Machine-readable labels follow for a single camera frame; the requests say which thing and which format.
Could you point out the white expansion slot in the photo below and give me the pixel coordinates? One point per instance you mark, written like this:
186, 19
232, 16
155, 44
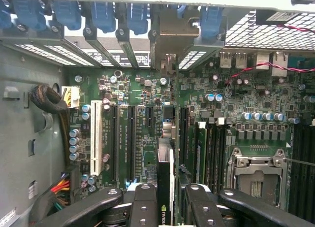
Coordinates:
96, 138

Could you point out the green motherboard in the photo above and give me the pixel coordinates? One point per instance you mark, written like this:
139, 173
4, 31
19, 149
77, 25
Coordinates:
137, 89

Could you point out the short black expansion slot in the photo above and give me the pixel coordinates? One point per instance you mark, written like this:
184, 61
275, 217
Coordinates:
149, 116

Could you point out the white power connector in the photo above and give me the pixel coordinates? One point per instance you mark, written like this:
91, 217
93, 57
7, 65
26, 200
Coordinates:
72, 96

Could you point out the metal CPU socket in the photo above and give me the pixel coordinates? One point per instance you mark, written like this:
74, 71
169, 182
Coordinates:
256, 177

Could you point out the blue slot clip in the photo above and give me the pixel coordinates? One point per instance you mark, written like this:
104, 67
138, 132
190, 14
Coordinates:
181, 10
103, 17
67, 15
138, 19
29, 15
211, 21
4, 15

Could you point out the silver USB port block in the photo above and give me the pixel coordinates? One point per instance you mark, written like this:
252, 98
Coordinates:
226, 59
241, 59

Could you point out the plain metal slot cover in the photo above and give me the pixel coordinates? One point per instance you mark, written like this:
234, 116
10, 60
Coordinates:
103, 52
128, 52

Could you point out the black power connector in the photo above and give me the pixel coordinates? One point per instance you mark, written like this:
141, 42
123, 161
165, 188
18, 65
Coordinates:
74, 182

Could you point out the long black expansion slot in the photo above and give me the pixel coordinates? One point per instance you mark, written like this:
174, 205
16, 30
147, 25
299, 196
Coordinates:
184, 133
131, 138
114, 138

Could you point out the black RAM slot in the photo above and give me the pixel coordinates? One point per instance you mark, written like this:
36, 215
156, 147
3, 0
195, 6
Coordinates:
296, 177
211, 153
220, 153
308, 182

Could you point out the open black PC case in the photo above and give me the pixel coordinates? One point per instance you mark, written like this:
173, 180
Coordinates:
24, 138

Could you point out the perforated metal slot cover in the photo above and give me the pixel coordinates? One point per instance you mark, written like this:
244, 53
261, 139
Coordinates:
44, 53
73, 55
194, 57

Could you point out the installed green RAM stick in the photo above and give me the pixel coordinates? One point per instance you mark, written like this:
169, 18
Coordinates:
200, 150

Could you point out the silver network port block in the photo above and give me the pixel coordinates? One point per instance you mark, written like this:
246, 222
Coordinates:
279, 64
262, 62

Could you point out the thin metal locking lever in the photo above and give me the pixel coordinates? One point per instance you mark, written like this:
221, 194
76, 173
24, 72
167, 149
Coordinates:
300, 161

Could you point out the black case fan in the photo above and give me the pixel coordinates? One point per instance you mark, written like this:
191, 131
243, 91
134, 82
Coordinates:
263, 17

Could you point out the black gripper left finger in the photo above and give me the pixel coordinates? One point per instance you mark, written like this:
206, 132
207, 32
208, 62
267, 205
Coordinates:
145, 207

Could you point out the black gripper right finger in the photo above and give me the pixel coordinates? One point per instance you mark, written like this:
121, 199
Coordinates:
204, 212

